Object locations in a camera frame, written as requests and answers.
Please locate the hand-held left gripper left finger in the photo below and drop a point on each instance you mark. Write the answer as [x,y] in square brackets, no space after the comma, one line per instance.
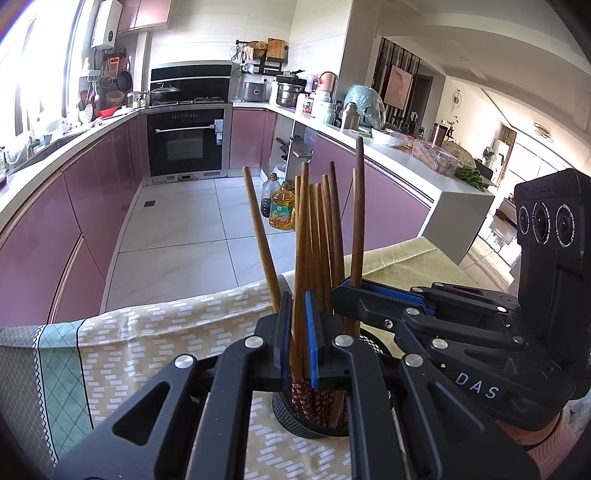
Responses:
[284,341]

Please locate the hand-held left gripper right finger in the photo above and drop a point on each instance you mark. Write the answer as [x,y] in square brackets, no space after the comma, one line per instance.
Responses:
[311,341]

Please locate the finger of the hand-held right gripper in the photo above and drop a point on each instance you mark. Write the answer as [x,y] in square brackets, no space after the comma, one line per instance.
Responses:
[397,293]
[369,309]

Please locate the bunch of wooden chopsticks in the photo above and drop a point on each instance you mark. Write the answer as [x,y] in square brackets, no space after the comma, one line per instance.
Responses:
[318,240]

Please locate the black mesh utensil holder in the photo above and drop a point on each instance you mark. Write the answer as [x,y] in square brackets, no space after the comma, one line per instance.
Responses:
[300,427]

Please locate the single dark wooden chopstick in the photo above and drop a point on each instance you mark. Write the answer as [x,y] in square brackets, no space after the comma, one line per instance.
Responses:
[358,207]

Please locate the single light wooden chopstick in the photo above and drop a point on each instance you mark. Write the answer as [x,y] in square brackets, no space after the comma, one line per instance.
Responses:
[302,230]

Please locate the person's right forearm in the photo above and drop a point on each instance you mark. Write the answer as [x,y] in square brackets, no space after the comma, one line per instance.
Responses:
[554,443]

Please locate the pink lower kitchen cabinets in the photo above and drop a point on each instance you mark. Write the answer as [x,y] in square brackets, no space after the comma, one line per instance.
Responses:
[69,221]
[388,203]

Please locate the white counter end panel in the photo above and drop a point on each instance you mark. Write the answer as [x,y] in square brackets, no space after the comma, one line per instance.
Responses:
[461,221]

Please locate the patterned tablecloth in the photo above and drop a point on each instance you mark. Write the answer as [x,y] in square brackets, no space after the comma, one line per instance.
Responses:
[161,332]

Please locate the yellow cooking oil bottle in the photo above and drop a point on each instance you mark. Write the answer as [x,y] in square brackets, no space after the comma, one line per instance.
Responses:
[281,210]

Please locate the green leafy vegetables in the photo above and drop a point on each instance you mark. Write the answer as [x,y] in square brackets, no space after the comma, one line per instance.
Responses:
[471,179]

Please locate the clear plastic container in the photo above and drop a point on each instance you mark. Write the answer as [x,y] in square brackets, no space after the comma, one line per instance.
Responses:
[434,157]

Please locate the dark liquid plastic bottle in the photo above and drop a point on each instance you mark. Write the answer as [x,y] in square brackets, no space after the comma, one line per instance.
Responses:
[268,198]

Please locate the white bowl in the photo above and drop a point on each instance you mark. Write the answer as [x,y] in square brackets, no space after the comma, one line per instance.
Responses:
[388,138]

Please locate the steel thermos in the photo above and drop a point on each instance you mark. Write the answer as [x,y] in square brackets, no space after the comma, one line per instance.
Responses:
[350,117]

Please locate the teal appliance under plastic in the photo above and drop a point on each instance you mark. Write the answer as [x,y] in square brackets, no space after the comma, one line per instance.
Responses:
[367,104]

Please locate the built-in black oven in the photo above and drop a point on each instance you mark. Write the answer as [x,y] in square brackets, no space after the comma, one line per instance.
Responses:
[184,147]

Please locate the pink kettle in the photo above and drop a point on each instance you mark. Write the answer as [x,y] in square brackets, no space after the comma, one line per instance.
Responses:
[327,82]

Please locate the steel stockpot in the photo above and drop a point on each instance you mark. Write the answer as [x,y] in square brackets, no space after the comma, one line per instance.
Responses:
[288,96]

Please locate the silver rice cooker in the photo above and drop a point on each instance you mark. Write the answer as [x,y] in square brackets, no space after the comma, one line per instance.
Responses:
[253,90]

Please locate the black wok with lid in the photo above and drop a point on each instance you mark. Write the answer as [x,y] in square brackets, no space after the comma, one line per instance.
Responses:
[164,94]

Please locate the black range hood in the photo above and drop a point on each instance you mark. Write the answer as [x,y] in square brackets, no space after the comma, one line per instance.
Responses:
[198,78]

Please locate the hanging black frying pan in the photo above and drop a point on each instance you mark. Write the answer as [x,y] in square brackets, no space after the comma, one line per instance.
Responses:
[124,81]

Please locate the pink upper cabinet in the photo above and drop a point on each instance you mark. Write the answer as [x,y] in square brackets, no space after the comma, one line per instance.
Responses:
[147,14]

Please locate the kitchen window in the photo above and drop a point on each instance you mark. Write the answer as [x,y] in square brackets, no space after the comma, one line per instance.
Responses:
[41,69]

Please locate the white water heater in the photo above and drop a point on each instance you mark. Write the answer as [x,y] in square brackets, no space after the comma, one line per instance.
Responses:
[106,23]

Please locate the wall clock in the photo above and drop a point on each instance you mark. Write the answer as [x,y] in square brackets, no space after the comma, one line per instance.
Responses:
[457,99]

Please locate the framed wall picture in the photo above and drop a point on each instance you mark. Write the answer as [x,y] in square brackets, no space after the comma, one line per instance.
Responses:
[398,87]

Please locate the black wall rack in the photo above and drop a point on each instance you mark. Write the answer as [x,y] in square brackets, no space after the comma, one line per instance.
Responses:
[272,57]

